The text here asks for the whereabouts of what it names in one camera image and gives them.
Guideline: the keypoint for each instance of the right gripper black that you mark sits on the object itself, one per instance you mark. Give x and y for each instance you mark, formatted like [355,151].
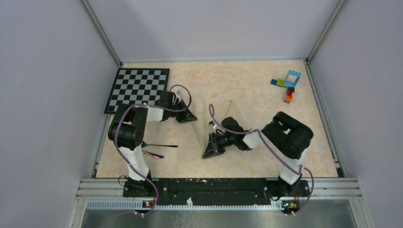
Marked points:
[213,147]

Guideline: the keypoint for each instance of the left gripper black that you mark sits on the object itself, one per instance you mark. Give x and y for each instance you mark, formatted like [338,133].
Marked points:
[184,115]

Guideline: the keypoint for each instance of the beige cloth napkin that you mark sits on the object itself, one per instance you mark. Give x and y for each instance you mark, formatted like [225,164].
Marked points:
[220,122]

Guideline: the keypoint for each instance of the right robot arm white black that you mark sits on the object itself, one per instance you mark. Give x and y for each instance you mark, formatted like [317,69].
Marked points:
[285,137]

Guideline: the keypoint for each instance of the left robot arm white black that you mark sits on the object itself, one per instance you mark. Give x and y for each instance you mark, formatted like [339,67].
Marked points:
[128,127]

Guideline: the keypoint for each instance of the iridescent rainbow knife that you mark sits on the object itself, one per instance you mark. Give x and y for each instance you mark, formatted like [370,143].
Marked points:
[154,155]

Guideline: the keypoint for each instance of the black spoon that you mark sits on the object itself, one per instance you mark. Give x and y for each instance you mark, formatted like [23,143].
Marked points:
[144,144]

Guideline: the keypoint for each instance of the black white checkerboard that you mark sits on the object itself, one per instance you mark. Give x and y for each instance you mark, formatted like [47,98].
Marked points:
[136,86]

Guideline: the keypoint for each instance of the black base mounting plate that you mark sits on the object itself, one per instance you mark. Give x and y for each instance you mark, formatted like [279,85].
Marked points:
[215,191]

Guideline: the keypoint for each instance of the colourful toy brick structure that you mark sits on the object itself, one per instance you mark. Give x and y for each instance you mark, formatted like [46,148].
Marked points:
[290,82]

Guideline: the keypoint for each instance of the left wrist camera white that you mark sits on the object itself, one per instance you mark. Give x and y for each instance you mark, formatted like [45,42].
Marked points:
[179,93]

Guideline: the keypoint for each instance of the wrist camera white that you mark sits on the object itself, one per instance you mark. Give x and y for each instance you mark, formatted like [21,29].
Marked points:
[212,125]
[179,93]

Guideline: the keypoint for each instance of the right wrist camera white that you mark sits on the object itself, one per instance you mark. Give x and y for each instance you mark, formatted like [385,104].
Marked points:
[212,125]

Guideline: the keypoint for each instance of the white slotted cable duct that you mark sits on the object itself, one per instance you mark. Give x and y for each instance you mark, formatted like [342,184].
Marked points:
[140,205]

